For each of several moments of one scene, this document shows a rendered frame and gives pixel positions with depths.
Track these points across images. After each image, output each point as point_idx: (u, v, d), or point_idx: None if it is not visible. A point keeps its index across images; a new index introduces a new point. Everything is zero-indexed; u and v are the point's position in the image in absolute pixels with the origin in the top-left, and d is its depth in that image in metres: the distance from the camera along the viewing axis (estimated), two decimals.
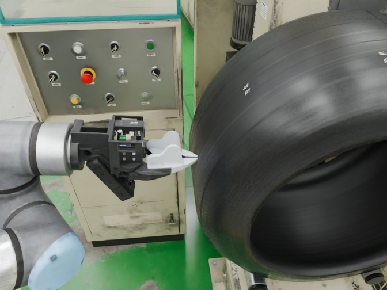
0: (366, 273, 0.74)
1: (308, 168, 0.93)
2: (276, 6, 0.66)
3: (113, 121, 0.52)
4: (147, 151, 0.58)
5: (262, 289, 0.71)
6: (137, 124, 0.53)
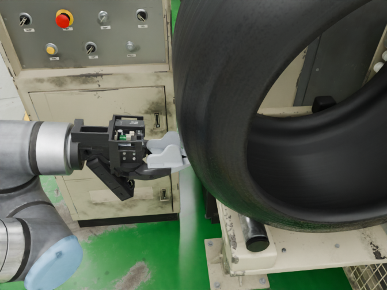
0: None
1: None
2: None
3: (113, 121, 0.52)
4: (147, 151, 0.58)
5: (251, 248, 0.59)
6: (137, 124, 0.53)
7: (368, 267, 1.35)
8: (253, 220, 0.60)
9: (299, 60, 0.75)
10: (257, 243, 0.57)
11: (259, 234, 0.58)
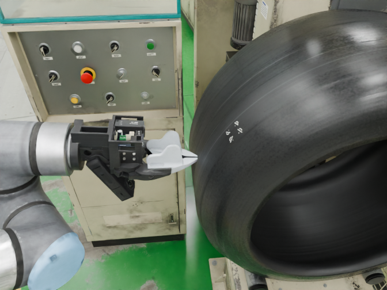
0: None
1: (309, 168, 0.93)
2: (277, 5, 0.66)
3: (113, 121, 0.52)
4: (147, 151, 0.58)
5: None
6: (137, 124, 0.53)
7: None
8: None
9: None
10: (261, 289, 0.71)
11: (264, 282, 0.71)
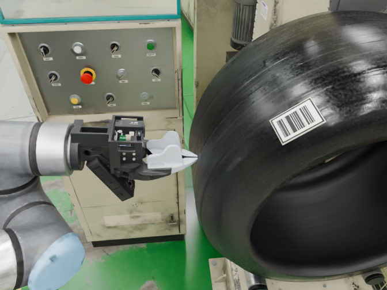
0: (382, 272, 0.74)
1: (308, 168, 0.93)
2: (276, 6, 0.66)
3: (113, 121, 0.52)
4: (147, 151, 0.58)
5: None
6: (137, 124, 0.53)
7: None
8: (245, 275, 0.75)
9: None
10: None
11: (247, 288, 0.72)
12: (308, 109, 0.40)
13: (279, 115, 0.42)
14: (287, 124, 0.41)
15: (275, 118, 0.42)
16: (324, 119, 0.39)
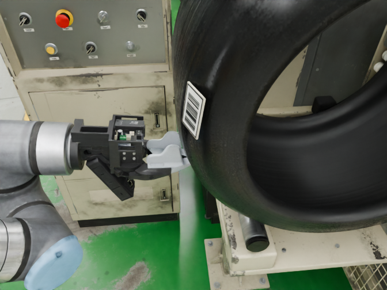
0: (386, 229, 0.61)
1: None
2: None
3: (113, 121, 0.52)
4: (147, 151, 0.58)
5: (258, 243, 0.57)
6: (137, 124, 0.53)
7: (368, 267, 1.35)
8: None
9: (299, 60, 0.75)
10: (264, 246, 0.58)
11: None
12: (192, 94, 0.37)
13: (183, 113, 0.40)
14: (189, 118, 0.39)
15: (182, 117, 0.41)
16: (203, 97, 0.35)
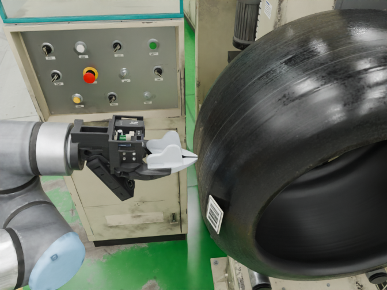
0: (373, 271, 0.73)
1: None
2: (281, 5, 0.66)
3: (113, 121, 0.52)
4: (147, 151, 0.58)
5: (266, 289, 0.71)
6: (137, 124, 0.53)
7: None
8: None
9: None
10: None
11: None
12: (213, 205, 0.52)
13: (207, 212, 0.55)
14: (212, 218, 0.54)
15: (207, 214, 0.55)
16: (221, 211, 0.50)
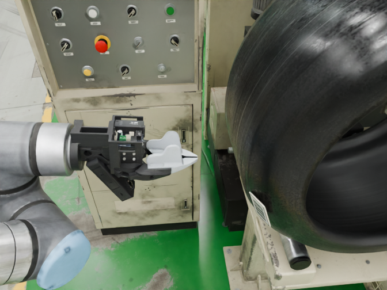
0: None
1: None
2: None
3: (113, 121, 0.52)
4: (147, 151, 0.58)
5: (299, 263, 0.64)
6: (137, 124, 0.53)
7: None
8: (304, 245, 0.68)
9: None
10: (307, 264, 0.64)
11: (309, 259, 0.66)
12: (254, 201, 0.52)
13: (254, 208, 0.55)
14: (260, 213, 0.53)
15: (255, 210, 0.55)
16: (262, 205, 0.49)
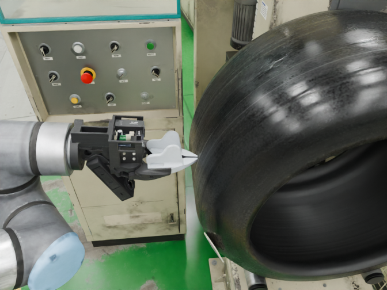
0: (363, 277, 0.75)
1: (308, 168, 0.93)
2: (276, 6, 0.66)
3: (113, 121, 0.52)
4: (147, 151, 0.58)
5: (256, 289, 0.71)
6: (137, 124, 0.53)
7: None
8: None
9: None
10: None
11: (266, 286, 0.73)
12: (208, 240, 0.59)
13: (210, 244, 0.62)
14: (214, 250, 0.61)
15: (211, 246, 0.63)
16: (213, 246, 0.57)
